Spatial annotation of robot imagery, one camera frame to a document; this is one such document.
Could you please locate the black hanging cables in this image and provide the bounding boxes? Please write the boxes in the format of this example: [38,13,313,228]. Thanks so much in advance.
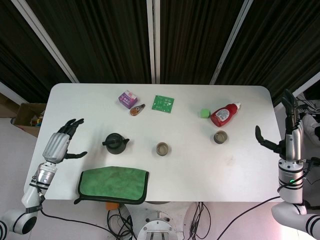
[189,201,212,237]

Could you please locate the white plastic object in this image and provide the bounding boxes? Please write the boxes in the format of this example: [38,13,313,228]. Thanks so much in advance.
[302,113,320,148]

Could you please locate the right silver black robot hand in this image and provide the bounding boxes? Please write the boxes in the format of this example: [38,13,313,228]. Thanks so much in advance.
[254,88,306,162]

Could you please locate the green circuit board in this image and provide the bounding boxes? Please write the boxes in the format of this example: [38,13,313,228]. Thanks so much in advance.
[151,94,176,114]

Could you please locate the purple cardboard box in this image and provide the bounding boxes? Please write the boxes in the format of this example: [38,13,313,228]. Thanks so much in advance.
[117,90,140,110]

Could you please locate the black cable bundle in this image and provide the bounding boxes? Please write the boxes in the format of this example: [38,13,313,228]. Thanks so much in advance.
[296,96,320,113]

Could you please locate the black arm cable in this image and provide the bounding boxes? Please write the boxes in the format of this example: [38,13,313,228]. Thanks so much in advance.
[38,189,118,238]

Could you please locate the orange correction tape dispenser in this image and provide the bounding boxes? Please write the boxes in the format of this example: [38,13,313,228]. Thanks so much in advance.
[129,103,146,117]

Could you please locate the green cloth black trim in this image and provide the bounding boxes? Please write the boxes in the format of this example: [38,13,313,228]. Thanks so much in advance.
[73,165,150,205]

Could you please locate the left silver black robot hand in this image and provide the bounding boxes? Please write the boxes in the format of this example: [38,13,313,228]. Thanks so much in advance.
[42,118,88,165]

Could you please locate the red ketchup bottle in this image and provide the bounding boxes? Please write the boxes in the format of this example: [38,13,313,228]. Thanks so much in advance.
[210,101,242,128]

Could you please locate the brown cup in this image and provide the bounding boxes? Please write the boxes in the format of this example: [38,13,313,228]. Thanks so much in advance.
[213,130,229,145]
[155,141,172,157]

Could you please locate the black pleated curtain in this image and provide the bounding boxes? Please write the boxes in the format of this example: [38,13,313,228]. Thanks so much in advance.
[159,0,245,85]
[216,0,320,107]
[0,0,73,103]
[26,0,153,85]

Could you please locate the black teapot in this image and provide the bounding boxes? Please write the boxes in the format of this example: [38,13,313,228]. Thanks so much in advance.
[101,132,130,156]

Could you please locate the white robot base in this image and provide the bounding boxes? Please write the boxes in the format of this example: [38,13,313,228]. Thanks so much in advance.
[124,201,198,240]

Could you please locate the white frame post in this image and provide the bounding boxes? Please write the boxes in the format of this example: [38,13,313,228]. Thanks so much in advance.
[9,0,81,84]
[209,0,255,85]
[146,0,161,85]

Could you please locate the black cable tangle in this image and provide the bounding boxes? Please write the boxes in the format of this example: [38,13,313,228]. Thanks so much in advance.
[106,208,137,240]

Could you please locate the brown cardboard box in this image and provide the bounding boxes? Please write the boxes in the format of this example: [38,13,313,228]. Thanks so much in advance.
[11,102,47,138]

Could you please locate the long black cable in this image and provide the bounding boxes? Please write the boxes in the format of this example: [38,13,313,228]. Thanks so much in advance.
[223,196,282,240]

